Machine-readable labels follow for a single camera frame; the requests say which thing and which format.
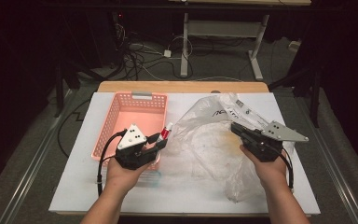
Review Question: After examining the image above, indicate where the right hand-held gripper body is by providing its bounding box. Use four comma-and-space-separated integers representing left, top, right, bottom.
241, 120, 310, 163

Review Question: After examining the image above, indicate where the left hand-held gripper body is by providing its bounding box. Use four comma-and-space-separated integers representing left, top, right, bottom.
115, 123, 157, 171

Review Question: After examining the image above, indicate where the red and white toothpaste tube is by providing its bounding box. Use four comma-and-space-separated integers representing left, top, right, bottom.
157, 121, 174, 147

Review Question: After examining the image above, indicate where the pink perforated plastic basket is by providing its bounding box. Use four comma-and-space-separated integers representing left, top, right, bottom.
90, 91, 169, 172

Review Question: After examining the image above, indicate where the clear plastic bag yellow smiley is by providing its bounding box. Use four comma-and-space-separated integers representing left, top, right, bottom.
164, 92, 296, 203

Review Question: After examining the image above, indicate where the person's right hand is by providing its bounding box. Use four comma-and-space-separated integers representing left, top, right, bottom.
239, 145, 289, 190

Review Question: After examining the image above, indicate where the person's left hand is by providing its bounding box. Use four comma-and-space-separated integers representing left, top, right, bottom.
105, 157, 156, 195

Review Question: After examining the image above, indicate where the black stand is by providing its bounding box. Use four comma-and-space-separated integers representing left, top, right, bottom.
268, 62, 322, 129
53, 62, 106, 119

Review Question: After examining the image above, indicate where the beige box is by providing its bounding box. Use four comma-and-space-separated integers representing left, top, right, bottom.
288, 40, 302, 52

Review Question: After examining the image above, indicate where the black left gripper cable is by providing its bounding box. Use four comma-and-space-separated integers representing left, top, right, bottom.
96, 130, 129, 198

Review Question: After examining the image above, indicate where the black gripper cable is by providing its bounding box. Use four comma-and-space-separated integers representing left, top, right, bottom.
96, 130, 129, 198
280, 148, 295, 191

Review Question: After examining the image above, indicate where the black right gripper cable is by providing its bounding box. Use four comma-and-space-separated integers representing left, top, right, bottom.
280, 148, 295, 191

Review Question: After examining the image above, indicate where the metal floor rail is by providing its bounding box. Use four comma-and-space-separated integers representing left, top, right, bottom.
304, 102, 358, 224
0, 90, 76, 224

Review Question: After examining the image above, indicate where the black floor cable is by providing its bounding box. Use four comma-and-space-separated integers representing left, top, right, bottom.
57, 98, 92, 159

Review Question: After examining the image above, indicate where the tangle of black floor cables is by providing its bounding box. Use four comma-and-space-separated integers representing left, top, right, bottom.
115, 27, 194, 80

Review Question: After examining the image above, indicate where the white desk frame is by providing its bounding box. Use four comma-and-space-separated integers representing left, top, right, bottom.
167, 0, 312, 81

